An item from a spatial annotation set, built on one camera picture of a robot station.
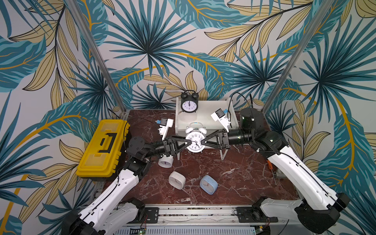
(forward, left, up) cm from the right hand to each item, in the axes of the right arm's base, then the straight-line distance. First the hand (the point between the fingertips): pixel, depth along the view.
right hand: (202, 142), depth 57 cm
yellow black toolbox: (+8, +50, -20) cm, 55 cm away
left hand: (-1, +5, 0) cm, 5 cm away
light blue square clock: (-7, -5, -32) cm, 33 cm away
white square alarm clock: (-4, +12, -30) cm, 32 cm away
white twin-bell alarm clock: (+7, +19, -31) cm, 37 cm away
